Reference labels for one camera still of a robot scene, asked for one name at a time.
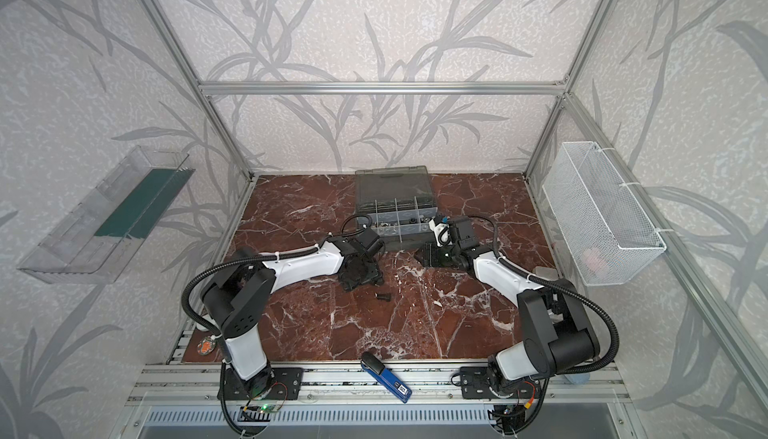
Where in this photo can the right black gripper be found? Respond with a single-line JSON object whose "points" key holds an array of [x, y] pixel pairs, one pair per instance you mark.
{"points": [[438, 253]]}

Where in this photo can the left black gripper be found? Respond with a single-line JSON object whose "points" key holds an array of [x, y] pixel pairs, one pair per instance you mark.
{"points": [[360, 271]]}

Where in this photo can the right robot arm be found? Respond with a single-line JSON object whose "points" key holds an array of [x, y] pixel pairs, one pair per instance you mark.
{"points": [[564, 332]]}

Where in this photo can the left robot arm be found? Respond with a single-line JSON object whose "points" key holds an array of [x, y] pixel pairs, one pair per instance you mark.
{"points": [[229, 298]]}

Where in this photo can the lone black screw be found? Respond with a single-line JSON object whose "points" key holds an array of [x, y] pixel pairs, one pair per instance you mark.
{"points": [[387, 297]]}

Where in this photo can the grey compartment organizer box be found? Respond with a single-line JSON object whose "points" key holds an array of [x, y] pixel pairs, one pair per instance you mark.
{"points": [[401, 203]]}

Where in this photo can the blue black utility knife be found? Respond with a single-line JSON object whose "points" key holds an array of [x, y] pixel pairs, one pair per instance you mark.
{"points": [[385, 376]]}

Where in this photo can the pink object in basket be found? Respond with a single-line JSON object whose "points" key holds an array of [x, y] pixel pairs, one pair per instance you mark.
{"points": [[594, 261]]}

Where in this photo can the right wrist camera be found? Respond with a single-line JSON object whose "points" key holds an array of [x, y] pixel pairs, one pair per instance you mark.
{"points": [[440, 228]]}

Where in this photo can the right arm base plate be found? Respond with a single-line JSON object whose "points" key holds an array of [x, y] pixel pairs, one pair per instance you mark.
{"points": [[483, 383]]}

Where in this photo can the white wire mesh basket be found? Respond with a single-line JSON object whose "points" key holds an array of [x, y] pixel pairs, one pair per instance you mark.
{"points": [[595, 208]]}

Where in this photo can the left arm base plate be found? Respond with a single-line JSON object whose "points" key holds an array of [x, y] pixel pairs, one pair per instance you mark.
{"points": [[282, 383]]}

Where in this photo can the clear acrylic wall shelf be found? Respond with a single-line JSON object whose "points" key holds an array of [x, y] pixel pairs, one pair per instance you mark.
{"points": [[95, 242]]}

